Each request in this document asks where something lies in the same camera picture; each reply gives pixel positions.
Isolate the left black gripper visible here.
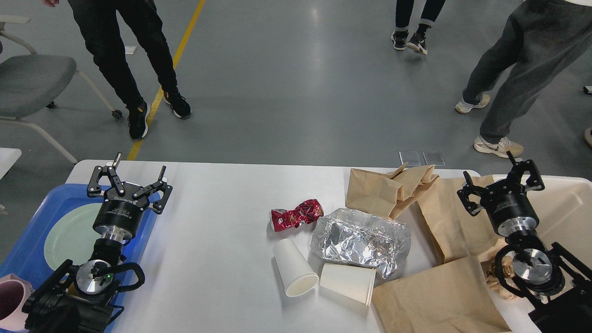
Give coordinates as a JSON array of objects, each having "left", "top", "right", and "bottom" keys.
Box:
[{"left": 87, "top": 153, "right": 173, "bottom": 241}]

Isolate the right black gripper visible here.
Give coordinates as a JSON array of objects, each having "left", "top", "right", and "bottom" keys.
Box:
[{"left": 457, "top": 151, "right": 545, "bottom": 236}]

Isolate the light green plate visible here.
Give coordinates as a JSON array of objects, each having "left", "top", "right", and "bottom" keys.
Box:
[{"left": 44, "top": 203, "right": 102, "bottom": 270}]

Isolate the small brown paper bag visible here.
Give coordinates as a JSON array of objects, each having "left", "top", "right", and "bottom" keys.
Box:
[{"left": 346, "top": 164, "right": 439, "bottom": 220}]

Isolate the large brown paper bag front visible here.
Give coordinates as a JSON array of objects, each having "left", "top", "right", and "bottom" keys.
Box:
[{"left": 372, "top": 257, "right": 510, "bottom": 333}]

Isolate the pink mug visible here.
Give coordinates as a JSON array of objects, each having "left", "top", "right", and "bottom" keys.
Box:
[{"left": 0, "top": 274, "right": 34, "bottom": 333}]

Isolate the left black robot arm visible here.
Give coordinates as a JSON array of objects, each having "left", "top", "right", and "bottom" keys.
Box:
[{"left": 22, "top": 154, "right": 173, "bottom": 333}]

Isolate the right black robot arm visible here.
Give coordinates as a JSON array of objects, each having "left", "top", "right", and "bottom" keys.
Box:
[{"left": 457, "top": 153, "right": 592, "bottom": 333}]

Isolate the brown paper bag under gripper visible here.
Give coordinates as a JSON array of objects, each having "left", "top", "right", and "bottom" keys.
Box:
[{"left": 417, "top": 178, "right": 506, "bottom": 263}]

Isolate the beige plastic bin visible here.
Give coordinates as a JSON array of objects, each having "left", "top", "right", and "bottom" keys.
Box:
[{"left": 489, "top": 175, "right": 592, "bottom": 333}]

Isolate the crumpled brown paper wad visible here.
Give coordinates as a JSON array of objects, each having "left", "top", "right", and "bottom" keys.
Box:
[{"left": 482, "top": 256, "right": 523, "bottom": 300}]

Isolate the white side table corner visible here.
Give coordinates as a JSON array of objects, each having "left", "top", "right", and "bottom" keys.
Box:
[{"left": 0, "top": 148, "right": 22, "bottom": 179}]

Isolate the grey office chair left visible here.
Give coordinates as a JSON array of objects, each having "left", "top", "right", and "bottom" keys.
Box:
[{"left": 0, "top": 15, "right": 123, "bottom": 164}]

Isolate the crumpled aluminium foil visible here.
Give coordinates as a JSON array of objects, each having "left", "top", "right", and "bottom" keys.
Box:
[{"left": 309, "top": 207, "right": 412, "bottom": 279}]

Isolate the crushed red can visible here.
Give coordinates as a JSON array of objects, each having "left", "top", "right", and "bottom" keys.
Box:
[{"left": 270, "top": 199, "right": 324, "bottom": 232}]

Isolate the person in black clothes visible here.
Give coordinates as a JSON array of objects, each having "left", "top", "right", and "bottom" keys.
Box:
[{"left": 68, "top": 0, "right": 192, "bottom": 141}]

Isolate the person in dark sneakers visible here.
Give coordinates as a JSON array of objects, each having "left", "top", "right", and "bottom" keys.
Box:
[{"left": 391, "top": 0, "right": 447, "bottom": 56}]

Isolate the white paper cup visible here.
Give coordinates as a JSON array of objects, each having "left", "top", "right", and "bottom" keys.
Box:
[{"left": 273, "top": 238, "right": 319, "bottom": 297}]

